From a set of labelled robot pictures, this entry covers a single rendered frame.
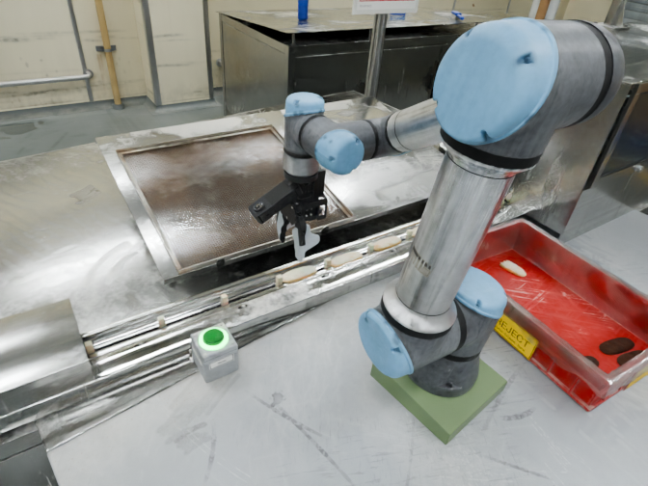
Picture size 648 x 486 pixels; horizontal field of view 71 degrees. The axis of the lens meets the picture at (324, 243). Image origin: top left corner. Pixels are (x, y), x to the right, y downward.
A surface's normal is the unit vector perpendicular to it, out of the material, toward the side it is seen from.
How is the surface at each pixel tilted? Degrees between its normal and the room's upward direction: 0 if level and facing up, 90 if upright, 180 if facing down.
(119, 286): 0
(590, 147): 90
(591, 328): 0
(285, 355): 0
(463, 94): 81
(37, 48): 90
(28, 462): 90
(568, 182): 90
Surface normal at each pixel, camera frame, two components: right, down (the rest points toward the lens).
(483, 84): -0.82, 0.13
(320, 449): 0.07, -0.81
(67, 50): 0.55, 0.52
